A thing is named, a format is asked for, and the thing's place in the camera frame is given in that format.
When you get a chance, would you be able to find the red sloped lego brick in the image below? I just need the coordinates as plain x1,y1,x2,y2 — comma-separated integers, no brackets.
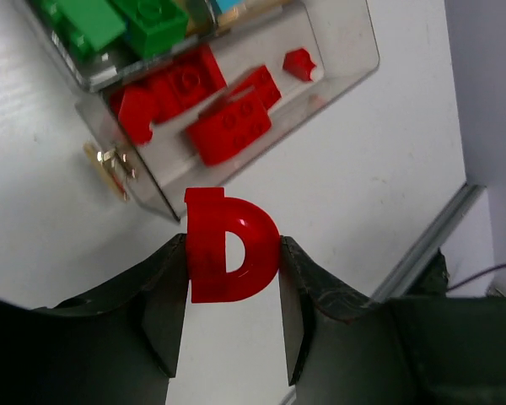
118,85,159,145

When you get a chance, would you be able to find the aluminium table rail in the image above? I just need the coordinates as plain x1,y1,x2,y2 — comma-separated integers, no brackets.
370,184,486,302

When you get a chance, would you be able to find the long grey drawer bin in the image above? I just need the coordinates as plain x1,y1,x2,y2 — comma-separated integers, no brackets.
78,1,380,221

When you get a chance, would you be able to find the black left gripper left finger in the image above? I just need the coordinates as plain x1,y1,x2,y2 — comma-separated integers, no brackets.
0,234,189,404

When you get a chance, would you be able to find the teal long lego brick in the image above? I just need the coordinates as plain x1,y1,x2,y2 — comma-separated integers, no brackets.
215,0,243,13

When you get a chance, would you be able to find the green square lego brick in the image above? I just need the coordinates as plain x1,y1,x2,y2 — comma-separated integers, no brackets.
111,0,189,58

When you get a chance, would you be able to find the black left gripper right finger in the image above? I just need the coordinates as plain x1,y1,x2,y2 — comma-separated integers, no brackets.
279,236,506,404

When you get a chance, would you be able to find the amber plastic bin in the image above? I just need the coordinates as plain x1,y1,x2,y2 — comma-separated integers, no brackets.
178,0,290,37

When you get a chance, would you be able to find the green long lego brick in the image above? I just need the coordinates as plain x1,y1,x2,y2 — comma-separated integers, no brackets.
35,0,126,61

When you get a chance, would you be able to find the small red lego piece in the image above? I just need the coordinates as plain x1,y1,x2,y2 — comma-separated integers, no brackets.
283,47,317,82

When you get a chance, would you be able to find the red arch lego piece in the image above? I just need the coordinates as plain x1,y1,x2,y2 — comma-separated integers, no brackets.
185,187,280,304

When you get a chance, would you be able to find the smoky grey plastic bin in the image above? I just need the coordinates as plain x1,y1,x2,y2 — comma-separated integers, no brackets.
19,0,218,93

